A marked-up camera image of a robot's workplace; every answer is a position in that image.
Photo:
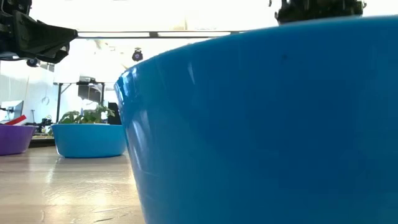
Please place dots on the black ceiling spotlight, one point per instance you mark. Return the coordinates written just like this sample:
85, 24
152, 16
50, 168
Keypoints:
137, 56
32, 62

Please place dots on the green potted plant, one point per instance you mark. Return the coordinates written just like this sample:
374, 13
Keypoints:
90, 116

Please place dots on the black office chair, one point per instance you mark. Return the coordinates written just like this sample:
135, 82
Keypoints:
114, 115

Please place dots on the long ceiling light fixture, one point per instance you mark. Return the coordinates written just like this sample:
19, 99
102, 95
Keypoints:
155, 34

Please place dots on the purple plastic mini bowl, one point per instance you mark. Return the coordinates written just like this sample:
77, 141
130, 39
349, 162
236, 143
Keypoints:
14, 140

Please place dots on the light blue mini bowl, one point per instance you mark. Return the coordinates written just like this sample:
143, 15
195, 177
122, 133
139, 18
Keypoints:
264, 124
88, 141

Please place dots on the red and white box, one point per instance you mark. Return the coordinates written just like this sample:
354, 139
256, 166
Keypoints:
17, 120

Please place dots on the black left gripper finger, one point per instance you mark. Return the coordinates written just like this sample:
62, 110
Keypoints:
46, 34
53, 54

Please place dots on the black background desk frame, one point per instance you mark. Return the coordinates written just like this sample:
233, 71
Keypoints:
58, 102

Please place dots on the computer monitor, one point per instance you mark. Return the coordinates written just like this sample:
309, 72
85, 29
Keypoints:
14, 107

